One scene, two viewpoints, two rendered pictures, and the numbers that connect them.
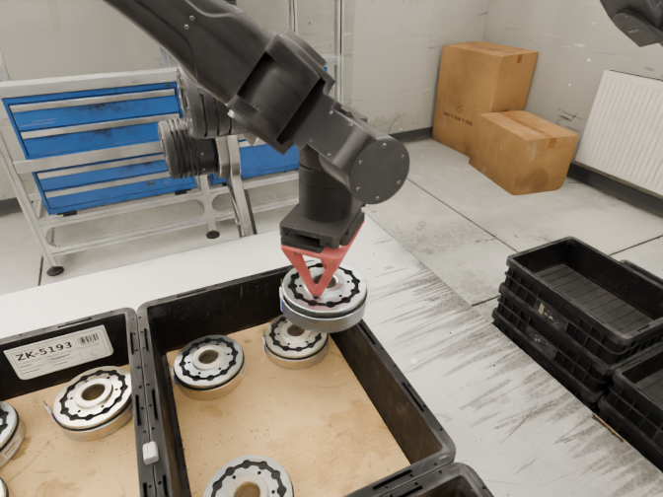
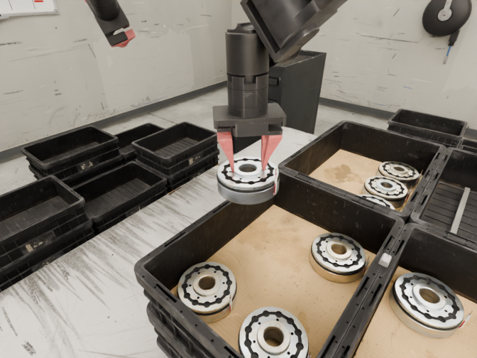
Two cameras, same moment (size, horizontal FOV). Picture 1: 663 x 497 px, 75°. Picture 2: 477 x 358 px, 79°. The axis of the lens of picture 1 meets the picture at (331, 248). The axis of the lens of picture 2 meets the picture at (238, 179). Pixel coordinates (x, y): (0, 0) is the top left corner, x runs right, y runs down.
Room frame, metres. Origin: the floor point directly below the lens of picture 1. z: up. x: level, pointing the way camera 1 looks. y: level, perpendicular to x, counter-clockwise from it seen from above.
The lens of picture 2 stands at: (0.60, 0.37, 1.29)
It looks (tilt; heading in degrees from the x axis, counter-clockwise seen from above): 33 degrees down; 245
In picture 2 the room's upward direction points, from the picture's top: straight up
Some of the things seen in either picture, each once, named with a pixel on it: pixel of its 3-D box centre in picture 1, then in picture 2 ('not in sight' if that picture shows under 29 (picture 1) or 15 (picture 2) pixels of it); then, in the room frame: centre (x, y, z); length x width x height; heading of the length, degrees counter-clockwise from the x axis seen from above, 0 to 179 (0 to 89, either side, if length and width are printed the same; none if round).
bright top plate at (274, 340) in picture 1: (296, 332); (206, 285); (0.51, 0.06, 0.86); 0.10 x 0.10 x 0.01
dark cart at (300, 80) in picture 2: not in sight; (274, 116); (-0.60, -1.48, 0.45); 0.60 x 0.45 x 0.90; 26
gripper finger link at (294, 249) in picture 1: (321, 254); (255, 143); (0.40, 0.01, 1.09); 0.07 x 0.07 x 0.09; 70
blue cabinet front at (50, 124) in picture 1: (111, 149); not in sight; (2.02, 1.07, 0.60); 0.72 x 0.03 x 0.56; 116
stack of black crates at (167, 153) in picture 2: not in sight; (181, 172); (0.28, -1.11, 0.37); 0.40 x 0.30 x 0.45; 26
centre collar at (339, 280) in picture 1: (325, 282); (248, 169); (0.41, 0.01, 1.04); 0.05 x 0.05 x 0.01
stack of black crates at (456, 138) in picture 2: not in sight; (415, 153); (-1.22, -0.67, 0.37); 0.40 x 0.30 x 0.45; 116
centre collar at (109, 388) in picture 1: (94, 392); not in sight; (0.39, 0.33, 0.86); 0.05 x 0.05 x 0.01
